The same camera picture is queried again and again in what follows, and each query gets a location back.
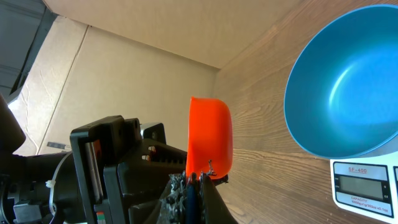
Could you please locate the blue metal bowl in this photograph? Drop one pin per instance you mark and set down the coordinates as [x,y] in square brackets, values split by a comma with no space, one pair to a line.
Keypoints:
[341,96]

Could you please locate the red plastic measuring scoop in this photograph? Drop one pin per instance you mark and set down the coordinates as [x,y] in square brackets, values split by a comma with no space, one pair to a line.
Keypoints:
[210,138]

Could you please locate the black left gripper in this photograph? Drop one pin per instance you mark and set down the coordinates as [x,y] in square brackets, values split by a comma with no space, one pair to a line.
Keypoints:
[113,174]

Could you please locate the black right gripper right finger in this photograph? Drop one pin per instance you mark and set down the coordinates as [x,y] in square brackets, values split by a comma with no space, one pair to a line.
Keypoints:
[213,209]

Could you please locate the white digital kitchen scale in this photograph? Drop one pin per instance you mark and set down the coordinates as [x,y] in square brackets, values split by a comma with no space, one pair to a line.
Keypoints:
[366,186]

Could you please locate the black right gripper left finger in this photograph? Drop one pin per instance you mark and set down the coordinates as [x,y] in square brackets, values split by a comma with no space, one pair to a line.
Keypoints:
[171,206]

